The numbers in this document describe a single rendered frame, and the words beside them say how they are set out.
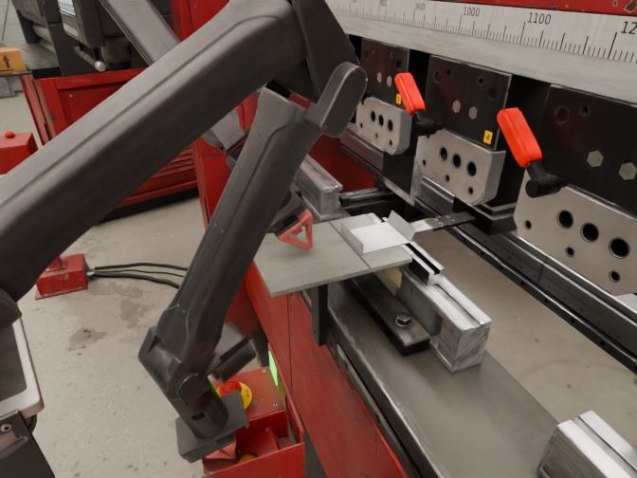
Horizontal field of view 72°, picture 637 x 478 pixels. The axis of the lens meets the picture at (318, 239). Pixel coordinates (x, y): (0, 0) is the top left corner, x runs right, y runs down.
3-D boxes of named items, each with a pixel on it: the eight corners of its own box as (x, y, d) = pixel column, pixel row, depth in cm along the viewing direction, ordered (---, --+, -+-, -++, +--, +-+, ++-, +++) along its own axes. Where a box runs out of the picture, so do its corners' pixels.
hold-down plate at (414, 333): (331, 265, 97) (331, 253, 96) (353, 259, 99) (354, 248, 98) (403, 358, 74) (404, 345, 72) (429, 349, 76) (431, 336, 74)
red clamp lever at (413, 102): (394, 70, 59) (420, 132, 56) (420, 68, 60) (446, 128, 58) (390, 80, 61) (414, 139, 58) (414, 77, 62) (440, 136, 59)
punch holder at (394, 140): (354, 132, 82) (359, 37, 74) (393, 127, 85) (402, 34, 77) (396, 158, 71) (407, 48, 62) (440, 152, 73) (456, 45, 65)
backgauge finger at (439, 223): (391, 223, 91) (393, 202, 89) (490, 202, 100) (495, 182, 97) (425, 252, 82) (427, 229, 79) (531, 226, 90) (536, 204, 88)
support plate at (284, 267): (244, 243, 84) (243, 238, 83) (365, 217, 92) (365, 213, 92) (271, 298, 69) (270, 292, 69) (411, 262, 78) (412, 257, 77)
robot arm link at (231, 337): (136, 341, 54) (173, 389, 50) (212, 286, 59) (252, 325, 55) (164, 381, 63) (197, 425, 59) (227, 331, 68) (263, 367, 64)
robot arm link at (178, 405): (149, 376, 58) (168, 399, 54) (192, 342, 61) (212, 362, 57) (172, 405, 62) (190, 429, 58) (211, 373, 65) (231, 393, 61)
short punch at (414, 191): (380, 186, 85) (384, 137, 80) (390, 184, 85) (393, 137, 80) (409, 208, 77) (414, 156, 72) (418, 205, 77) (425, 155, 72)
